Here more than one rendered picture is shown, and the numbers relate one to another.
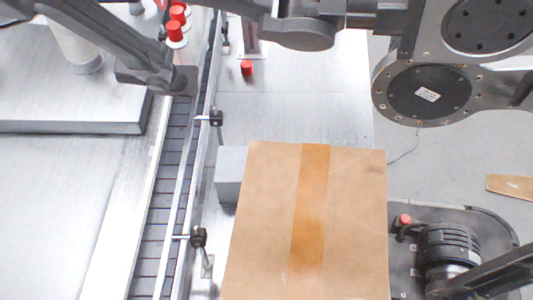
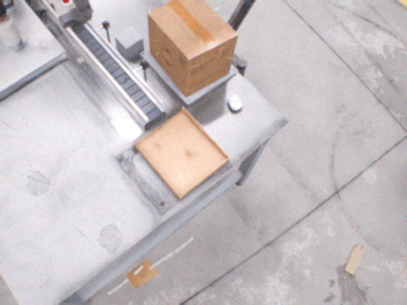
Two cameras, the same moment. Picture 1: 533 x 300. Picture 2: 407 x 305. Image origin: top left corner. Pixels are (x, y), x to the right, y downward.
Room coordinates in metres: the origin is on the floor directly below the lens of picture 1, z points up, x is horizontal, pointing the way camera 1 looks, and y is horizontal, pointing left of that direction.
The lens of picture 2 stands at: (-0.24, 0.74, 2.22)
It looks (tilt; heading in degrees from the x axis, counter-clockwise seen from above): 66 degrees down; 303
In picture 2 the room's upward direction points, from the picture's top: 11 degrees clockwise
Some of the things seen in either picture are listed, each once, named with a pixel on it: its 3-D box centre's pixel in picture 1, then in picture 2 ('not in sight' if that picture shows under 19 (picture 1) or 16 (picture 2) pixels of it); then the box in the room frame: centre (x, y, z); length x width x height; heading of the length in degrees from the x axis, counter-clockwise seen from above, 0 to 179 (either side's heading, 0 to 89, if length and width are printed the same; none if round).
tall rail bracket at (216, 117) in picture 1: (208, 130); (103, 33); (0.80, 0.13, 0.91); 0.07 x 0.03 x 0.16; 83
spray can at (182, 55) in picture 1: (182, 59); (69, 11); (0.97, 0.18, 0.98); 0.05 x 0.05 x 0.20
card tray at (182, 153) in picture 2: not in sight; (181, 150); (0.15, 0.28, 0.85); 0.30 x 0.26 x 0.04; 173
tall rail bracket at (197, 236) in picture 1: (190, 248); (140, 73); (0.50, 0.16, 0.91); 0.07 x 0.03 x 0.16; 83
